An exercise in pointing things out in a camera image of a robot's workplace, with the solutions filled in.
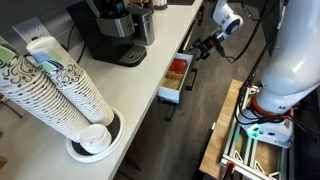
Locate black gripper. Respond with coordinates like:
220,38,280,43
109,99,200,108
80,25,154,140
191,29,226,63

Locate white open drawer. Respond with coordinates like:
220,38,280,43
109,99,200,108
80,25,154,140
157,52,195,105

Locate orange packets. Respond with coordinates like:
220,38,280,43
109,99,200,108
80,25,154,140
168,58,188,73

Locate tan packets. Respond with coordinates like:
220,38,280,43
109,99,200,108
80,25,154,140
160,70,184,91

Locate black tray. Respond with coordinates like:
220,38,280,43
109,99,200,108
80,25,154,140
166,0,197,6

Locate silver water tank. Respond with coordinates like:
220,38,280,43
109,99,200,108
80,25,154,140
127,4,156,47

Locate wooden platform board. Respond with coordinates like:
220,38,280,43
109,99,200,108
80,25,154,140
199,78,245,180

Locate black coffee machine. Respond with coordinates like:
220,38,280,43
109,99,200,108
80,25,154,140
66,0,148,68

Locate red clamp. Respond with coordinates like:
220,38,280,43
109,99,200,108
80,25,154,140
222,161,237,180

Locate short patterned paper cup stack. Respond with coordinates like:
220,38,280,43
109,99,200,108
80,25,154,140
26,35,116,127

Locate white cup lid stack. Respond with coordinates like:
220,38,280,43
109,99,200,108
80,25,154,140
79,123,113,155

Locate tall patterned paper cup stack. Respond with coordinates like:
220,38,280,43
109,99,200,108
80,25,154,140
0,35,92,143

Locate black drawer handle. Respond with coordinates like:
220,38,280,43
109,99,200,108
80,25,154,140
185,67,199,92

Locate black cabinet handle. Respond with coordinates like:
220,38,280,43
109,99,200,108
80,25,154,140
164,103,177,123
196,4,206,27

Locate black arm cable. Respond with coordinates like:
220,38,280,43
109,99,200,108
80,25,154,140
218,0,282,64

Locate black base cables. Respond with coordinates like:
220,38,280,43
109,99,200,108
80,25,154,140
234,0,320,144

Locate black power cord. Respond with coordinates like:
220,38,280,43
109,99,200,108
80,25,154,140
66,24,88,65

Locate white round counter ring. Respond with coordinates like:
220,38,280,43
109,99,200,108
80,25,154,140
65,107,127,164

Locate white wall outlet plate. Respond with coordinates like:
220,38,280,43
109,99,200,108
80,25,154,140
12,16,52,45

